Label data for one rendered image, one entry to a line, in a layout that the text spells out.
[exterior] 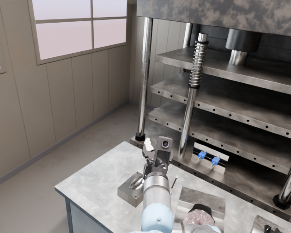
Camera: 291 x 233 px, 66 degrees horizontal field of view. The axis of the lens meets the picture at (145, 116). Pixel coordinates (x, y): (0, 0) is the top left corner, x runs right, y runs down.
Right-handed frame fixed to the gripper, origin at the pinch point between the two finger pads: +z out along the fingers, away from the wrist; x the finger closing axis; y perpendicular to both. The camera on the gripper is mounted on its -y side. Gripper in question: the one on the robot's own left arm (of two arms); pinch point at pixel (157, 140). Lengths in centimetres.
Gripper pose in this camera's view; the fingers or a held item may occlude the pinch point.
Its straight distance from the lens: 83.7
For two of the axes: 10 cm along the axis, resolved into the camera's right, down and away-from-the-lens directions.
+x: 9.8, 2.0, 0.7
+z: 0.3, -4.6, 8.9
